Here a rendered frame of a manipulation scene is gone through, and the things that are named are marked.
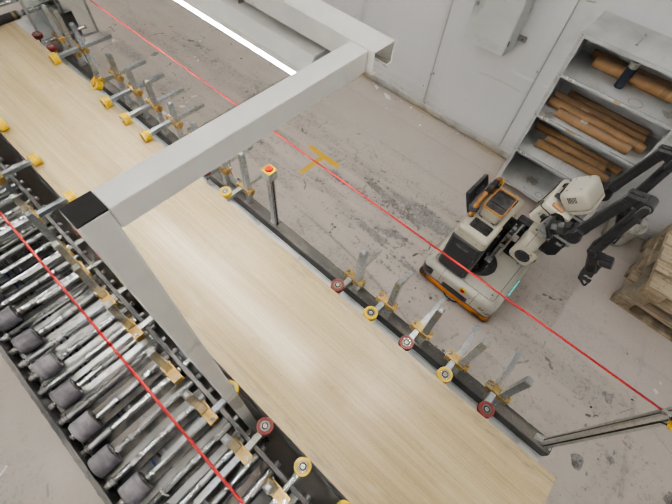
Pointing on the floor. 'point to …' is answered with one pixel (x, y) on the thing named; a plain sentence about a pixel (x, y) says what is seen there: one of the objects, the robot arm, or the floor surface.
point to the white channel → (238, 121)
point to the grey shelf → (605, 92)
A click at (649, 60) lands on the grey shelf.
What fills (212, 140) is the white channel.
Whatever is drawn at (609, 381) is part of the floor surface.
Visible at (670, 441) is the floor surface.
